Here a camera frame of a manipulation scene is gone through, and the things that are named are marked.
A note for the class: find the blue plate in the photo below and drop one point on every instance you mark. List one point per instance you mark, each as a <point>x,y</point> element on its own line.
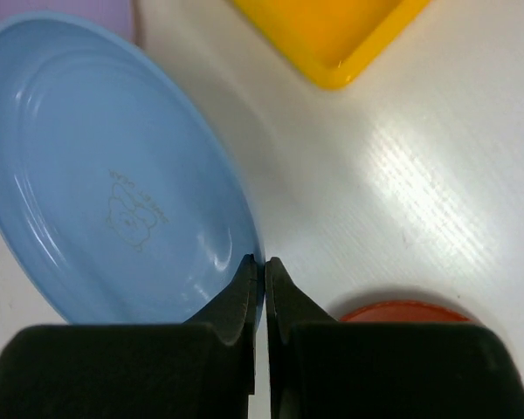
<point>116,198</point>

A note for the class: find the lilac plate front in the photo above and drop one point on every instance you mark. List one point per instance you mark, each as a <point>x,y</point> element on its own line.
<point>115,15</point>

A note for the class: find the yellow plastic bin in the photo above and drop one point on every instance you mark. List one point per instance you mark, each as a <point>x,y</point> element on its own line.
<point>330,42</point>

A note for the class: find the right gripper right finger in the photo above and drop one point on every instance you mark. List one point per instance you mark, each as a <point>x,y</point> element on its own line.
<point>323,368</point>

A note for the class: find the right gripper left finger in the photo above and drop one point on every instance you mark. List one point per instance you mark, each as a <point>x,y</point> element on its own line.
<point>202,368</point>

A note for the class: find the brown plate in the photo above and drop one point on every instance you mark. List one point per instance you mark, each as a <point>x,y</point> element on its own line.
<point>403,311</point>

